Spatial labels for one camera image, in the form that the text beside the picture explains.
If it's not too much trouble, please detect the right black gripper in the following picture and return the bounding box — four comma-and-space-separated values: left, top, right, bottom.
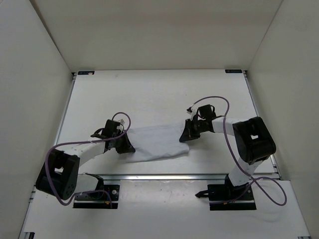
179, 118, 206, 141

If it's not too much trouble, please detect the white skirt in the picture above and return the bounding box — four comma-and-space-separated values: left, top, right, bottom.
124, 122, 189, 163

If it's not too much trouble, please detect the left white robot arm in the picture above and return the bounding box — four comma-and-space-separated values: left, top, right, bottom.
35, 119, 136, 206

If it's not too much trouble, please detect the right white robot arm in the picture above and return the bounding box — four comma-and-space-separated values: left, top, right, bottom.
179, 105, 276, 200

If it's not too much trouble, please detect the right blue corner label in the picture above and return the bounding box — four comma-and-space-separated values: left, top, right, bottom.
225, 69, 242, 74

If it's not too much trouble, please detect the blue corner label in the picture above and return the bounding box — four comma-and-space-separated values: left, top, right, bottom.
225, 69, 242, 74
77, 71, 95, 75

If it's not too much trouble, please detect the left blue corner label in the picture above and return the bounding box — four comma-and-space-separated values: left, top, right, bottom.
77, 71, 95, 75

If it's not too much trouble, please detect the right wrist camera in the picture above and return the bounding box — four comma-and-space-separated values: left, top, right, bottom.
186, 104, 199, 121

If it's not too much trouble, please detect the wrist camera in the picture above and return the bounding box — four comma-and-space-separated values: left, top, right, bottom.
186, 104, 199, 121
117, 119, 125, 131

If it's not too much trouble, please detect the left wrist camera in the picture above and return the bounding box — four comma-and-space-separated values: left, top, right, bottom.
117, 119, 125, 131

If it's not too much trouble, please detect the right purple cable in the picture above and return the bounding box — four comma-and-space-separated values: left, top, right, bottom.
193, 95, 288, 207

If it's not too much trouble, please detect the purple cable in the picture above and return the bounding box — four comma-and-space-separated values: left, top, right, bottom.
44, 112, 132, 206
193, 95, 288, 207

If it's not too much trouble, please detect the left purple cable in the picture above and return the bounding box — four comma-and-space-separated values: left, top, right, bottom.
44, 112, 132, 206

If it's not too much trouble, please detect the aluminium front rail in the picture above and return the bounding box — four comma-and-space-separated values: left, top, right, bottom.
100, 174, 226, 181

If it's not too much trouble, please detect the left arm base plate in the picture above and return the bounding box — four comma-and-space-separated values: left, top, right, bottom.
73, 181, 120, 210

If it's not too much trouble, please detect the black cable at right base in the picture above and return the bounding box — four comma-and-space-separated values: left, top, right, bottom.
195, 190, 212, 199

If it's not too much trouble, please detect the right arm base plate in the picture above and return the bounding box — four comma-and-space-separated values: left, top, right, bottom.
207, 184, 257, 211

